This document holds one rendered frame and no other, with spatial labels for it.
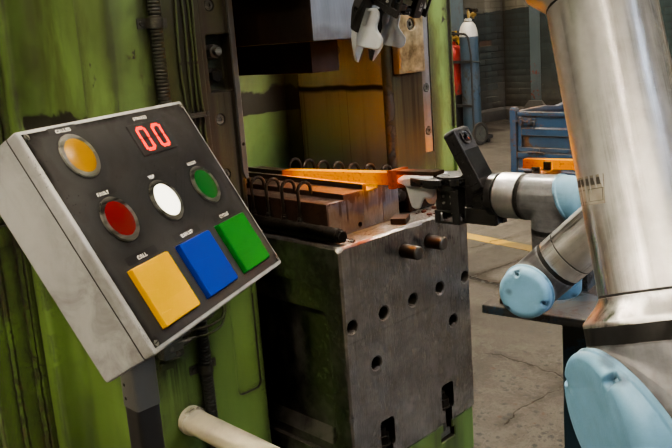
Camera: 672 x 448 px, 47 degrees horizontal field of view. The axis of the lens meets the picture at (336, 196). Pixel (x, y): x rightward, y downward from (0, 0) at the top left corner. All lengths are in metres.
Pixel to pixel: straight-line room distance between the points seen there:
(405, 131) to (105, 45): 0.75
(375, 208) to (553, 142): 3.95
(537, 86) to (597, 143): 10.10
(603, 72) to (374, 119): 1.18
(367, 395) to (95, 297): 0.73
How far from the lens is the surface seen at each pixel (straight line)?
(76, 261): 0.88
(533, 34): 10.71
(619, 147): 0.61
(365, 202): 1.48
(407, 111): 1.78
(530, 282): 1.11
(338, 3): 1.42
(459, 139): 1.31
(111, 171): 0.96
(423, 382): 1.61
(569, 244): 1.10
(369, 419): 1.51
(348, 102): 1.82
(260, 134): 1.92
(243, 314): 1.50
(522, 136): 5.51
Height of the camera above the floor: 1.27
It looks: 11 degrees down
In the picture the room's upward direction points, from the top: 4 degrees counter-clockwise
